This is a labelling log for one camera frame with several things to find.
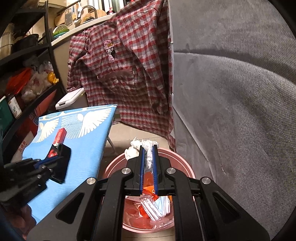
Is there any orange snack bag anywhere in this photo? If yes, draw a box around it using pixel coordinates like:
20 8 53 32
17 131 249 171
141 172 159 201

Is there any labelled sauce jar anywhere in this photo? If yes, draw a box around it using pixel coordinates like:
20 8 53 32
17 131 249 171
8 94 22 118

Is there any pink trash bin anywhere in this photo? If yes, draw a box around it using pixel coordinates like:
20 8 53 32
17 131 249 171
102 148 195 233

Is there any green storage box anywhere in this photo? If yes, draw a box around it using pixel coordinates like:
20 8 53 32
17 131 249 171
1 96 12 133

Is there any red plastic bag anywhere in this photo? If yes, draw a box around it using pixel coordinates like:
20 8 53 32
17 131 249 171
138 205 149 218

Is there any red ointment box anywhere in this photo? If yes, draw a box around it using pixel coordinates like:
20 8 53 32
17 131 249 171
53 128 67 147

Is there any black metal shelf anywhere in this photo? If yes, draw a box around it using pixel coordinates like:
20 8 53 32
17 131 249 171
1 1 66 162

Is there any person's left hand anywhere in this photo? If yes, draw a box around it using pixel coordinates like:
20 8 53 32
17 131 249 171
9 204 37 240

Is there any black crab glove packet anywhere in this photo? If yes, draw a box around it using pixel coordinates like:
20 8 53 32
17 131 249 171
45 144 71 184

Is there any steel pot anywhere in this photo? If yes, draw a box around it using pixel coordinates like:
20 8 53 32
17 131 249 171
0 23 15 59

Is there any red plaid shirt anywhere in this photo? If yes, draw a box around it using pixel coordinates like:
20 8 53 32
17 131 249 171
67 1 176 149

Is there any white tissue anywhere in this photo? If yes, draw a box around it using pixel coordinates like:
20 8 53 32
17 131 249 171
124 136 159 173

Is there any white bag of food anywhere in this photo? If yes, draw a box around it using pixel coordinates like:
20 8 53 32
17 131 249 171
21 61 53 103

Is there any red cardboard box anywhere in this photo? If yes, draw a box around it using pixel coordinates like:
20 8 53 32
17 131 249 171
10 90 56 163

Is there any white plastic straws bundle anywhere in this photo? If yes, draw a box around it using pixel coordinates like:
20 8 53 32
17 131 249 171
139 195 171 221

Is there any blue winged table cloth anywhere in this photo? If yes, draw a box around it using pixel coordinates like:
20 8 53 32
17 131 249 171
23 104 117 222

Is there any clear plastic wrap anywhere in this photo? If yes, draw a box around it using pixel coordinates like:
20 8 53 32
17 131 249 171
149 216 174 229

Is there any white lidded bin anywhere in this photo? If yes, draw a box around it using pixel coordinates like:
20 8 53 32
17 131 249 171
55 87 88 111

